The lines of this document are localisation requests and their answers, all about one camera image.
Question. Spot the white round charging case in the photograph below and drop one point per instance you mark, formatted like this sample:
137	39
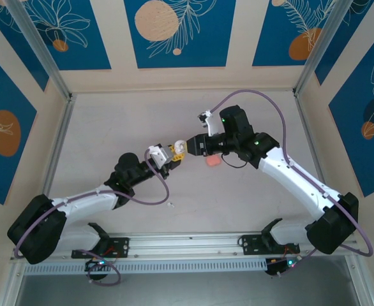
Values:
180	146

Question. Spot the pink earbud charging case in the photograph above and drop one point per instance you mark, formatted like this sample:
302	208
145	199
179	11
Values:
213	161

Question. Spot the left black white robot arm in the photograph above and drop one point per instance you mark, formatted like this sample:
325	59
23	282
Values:
88	204

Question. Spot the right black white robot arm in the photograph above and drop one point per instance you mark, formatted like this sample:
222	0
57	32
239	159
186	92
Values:
302	181

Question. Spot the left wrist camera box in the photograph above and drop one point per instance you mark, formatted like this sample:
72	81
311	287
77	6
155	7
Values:
160	154

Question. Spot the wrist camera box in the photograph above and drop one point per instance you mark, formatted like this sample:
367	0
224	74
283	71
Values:
160	154
212	126

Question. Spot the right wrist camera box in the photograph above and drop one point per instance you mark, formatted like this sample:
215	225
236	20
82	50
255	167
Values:
212	126

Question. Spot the aluminium side rail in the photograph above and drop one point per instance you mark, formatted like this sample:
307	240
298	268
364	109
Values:
305	127
59	137

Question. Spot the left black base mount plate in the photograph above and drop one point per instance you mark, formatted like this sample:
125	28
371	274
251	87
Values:
121	247

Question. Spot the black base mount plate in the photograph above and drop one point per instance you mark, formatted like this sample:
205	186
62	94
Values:
121	247
251	245

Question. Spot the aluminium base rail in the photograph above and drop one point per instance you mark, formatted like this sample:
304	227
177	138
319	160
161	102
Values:
190	245

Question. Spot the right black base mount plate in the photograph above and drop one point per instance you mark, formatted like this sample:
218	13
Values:
251	245

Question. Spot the aluminium corner post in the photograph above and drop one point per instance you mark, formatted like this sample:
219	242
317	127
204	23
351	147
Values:
46	60
321	51

